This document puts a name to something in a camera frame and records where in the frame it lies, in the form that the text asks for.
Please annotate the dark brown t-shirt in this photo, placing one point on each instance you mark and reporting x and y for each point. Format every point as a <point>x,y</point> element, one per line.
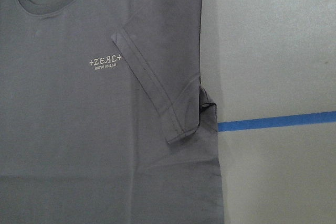
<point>103,115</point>

